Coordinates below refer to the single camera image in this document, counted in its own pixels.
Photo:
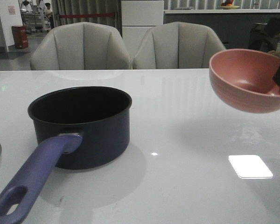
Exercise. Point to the grey counter with white top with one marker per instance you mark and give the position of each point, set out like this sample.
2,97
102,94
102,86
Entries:
236,28

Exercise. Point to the dark grey appliance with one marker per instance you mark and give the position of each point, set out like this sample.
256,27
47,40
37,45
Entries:
268,35

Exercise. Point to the grey curtain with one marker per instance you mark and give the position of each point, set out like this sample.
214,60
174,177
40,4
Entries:
88,7

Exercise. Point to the red trash bin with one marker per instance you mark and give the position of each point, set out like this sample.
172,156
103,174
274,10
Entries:
20,37

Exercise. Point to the dark blue saucepan purple handle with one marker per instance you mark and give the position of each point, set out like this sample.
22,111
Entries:
76,128

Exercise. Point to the pink bowl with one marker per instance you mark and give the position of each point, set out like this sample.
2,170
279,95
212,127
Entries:
243,79

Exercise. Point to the right beige armchair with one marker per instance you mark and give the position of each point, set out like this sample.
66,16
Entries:
177,45

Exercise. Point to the red barrier belt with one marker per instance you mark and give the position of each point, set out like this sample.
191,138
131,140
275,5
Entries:
78,16

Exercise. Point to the fruit plate on counter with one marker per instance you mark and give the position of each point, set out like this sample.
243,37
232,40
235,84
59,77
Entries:
228,4

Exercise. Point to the left beige armchair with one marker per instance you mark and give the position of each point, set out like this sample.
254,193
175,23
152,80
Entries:
81,46

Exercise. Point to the tan folded cushion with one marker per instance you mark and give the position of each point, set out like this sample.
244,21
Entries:
275,53

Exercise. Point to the beige armchair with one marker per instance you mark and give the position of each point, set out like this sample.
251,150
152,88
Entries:
177,45
81,46

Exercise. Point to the white cabinet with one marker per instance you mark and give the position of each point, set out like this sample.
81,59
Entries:
137,17

